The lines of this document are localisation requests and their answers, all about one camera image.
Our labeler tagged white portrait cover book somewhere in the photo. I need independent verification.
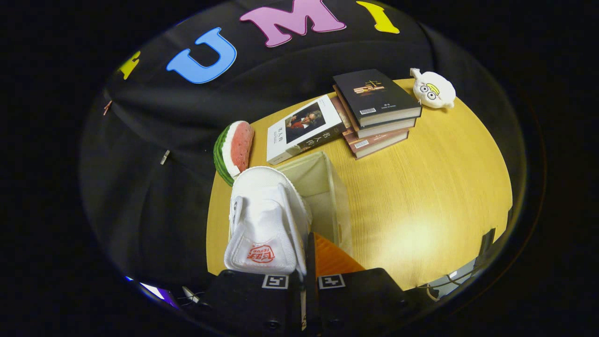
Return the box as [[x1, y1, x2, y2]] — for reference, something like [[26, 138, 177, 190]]
[[266, 95, 347, 165]]

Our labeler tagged computer monitor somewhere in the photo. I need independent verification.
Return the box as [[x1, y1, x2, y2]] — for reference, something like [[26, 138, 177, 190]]
[[125, 276, 181, 309]]

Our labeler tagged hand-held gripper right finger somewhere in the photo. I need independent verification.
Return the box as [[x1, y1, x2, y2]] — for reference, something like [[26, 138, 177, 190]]
[[306, 232, 409, 336]]

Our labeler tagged dark brown book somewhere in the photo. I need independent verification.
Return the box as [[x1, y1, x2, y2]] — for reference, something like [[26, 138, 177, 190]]
[[333, 84, 417, 139]]

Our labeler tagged black cover book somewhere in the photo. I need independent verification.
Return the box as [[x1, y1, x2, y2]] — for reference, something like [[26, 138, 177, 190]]
[[333, 69, 423, 128]]

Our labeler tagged beige fabric storage box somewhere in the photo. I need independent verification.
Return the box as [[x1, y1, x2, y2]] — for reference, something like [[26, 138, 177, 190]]
[[276, 151, 354, 257]]

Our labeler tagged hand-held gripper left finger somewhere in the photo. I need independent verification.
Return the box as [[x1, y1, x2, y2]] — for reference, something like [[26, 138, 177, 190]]
[[204, 269, 302, 335]]

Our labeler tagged reddish brown book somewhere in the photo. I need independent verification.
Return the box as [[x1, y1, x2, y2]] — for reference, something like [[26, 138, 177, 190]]
[[330, 96, 410, 160]]

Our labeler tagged watermelon slice toy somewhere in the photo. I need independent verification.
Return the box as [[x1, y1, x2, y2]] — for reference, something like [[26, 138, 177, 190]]
[[213, 121, 255, 187]]

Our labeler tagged white canvas shoe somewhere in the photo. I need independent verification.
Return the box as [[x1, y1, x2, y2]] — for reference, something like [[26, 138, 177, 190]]
[[224, 166, 313, 277]]

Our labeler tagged white plush toy with eyes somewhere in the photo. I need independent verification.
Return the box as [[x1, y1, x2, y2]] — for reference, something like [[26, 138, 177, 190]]
[[410, 68, 456, 110]]

